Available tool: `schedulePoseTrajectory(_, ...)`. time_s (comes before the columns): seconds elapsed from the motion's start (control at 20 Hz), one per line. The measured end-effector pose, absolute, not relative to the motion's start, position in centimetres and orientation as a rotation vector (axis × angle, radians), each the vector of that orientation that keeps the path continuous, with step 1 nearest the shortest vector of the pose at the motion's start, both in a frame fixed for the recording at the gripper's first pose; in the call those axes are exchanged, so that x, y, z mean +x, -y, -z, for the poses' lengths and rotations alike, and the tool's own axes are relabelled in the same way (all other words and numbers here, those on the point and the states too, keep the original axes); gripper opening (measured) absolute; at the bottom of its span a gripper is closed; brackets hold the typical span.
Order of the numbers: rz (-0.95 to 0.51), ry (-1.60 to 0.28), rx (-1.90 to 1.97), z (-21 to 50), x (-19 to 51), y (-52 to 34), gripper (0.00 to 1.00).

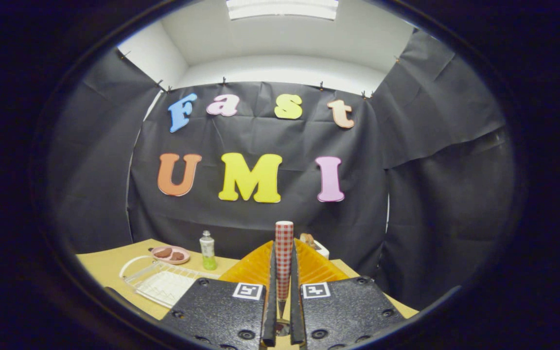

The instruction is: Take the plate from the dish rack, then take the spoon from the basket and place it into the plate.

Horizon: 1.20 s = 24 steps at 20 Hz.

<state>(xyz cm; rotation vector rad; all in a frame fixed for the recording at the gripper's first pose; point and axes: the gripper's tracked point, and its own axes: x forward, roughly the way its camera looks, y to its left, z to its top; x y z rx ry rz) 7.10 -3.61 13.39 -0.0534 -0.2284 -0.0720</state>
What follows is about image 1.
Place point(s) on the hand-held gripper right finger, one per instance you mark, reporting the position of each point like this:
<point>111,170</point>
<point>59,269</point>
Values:
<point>297,311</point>

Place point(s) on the pink plate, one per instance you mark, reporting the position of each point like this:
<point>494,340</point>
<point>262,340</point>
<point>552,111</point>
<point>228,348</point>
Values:
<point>186,256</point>

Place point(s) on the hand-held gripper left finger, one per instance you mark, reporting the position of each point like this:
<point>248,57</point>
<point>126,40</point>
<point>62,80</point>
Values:
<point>269,311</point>

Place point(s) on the clear green drink bottle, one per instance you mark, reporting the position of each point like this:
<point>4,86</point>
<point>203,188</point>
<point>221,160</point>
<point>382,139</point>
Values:
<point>207,253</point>

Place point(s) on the white toaster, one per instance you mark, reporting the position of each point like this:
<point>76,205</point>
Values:
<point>323,252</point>

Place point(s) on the ceiling light panel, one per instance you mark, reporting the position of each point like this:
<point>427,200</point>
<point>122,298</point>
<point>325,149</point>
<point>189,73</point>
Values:
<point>282,8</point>

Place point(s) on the brown meat piece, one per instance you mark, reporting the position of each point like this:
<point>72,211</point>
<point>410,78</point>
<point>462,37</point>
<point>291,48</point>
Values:
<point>163,253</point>
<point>177,256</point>

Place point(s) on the toast bread slice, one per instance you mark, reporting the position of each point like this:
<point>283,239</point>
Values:
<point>307,239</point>

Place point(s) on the white drip tray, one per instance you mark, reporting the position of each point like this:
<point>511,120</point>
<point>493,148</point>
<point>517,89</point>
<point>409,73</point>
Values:
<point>168,287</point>

